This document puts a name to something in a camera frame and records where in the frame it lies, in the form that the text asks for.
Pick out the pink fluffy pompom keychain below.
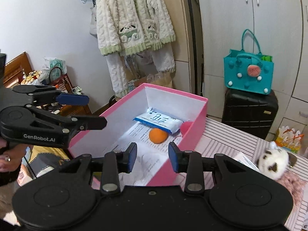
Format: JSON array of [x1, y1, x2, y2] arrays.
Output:
[[173, 121, 193, 141]]

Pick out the orange makeup sponge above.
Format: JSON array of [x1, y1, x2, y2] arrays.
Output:
[[149, 128, 169, 144]]

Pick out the blue wet wipes pack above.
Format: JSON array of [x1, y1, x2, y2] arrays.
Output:
[[134, 107, 184, 135]]

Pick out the person's left hand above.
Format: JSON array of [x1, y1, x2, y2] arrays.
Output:
[[0, 144, 28, 173]]

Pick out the red mesh basket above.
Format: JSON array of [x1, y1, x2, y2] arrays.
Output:
[[49, 67, 73, 94]]

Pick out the printed paper sheet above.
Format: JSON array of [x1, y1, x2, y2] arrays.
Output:
[[106, 123, 182, 188]]

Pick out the striped tablecloth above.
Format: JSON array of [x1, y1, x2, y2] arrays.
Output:
[[195, 118, 307, 230]]

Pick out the wooden cabinet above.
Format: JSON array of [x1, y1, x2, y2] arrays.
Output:
[[1, 52, 92, 116]]

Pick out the small tissue packet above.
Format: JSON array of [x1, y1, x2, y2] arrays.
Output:
[[233, 152, 260, 172]]

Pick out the pink cardboard box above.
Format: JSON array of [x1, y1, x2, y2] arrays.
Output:
[[69, 84, 208, 186]]

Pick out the black suitcase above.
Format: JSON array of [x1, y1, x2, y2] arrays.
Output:
[[222, 89, 279, 139]]

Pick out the white panda plush toy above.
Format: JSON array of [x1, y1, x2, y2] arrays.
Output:
[[257, 141, 297, 180]]

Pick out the brown paper bag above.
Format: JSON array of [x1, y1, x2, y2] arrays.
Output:
[[134, 72, 173, 88]]

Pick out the white fleece pajama pants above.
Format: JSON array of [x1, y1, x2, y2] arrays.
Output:
[[106, 43, 176, 99]]

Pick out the teal felt handbag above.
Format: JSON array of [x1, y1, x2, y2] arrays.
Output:
[[223, 29, 274, 95]]

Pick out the white fleece pajama jacket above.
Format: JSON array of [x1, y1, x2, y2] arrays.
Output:
[[96, 0, 176, 56]]

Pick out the pink scrunchie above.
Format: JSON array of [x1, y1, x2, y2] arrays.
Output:
[[277, 171, 306, 207]]

